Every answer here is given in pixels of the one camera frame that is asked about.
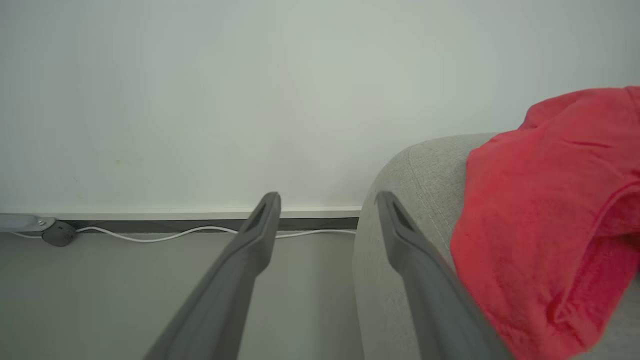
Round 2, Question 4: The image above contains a red basketball jersey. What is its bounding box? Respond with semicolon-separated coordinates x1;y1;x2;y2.
450;86;640;360

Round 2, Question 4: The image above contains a white and black baseboard strip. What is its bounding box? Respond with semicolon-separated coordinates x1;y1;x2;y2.
0;206;362;233

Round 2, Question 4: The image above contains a grey wall cable conduit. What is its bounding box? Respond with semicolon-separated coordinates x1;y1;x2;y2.
0;213;57;233

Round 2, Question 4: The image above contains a white power cable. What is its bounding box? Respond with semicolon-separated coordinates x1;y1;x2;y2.
10;226;357;244

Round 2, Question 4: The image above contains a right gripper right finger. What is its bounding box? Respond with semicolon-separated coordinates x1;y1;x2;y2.
375;190;513;360

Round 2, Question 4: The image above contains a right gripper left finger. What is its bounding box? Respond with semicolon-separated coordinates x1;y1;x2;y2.
144;191;282;360

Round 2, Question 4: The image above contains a grey fabric sofa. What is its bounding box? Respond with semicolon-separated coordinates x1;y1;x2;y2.
352;132;640;360

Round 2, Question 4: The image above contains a black round cable plug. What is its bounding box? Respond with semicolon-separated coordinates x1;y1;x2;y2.
41;220;77;248

